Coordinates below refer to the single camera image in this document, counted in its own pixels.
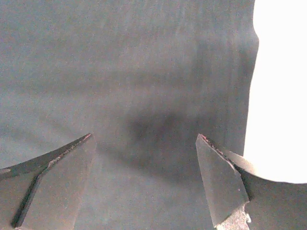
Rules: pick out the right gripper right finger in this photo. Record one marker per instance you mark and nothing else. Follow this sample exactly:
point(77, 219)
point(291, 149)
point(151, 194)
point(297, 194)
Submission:
point(230, 182)

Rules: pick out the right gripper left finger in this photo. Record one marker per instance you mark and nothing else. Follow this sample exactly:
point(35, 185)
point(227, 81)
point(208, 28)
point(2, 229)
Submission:
point(44, 193)

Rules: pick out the black t shirt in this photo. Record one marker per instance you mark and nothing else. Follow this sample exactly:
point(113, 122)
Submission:
point(145, 77)

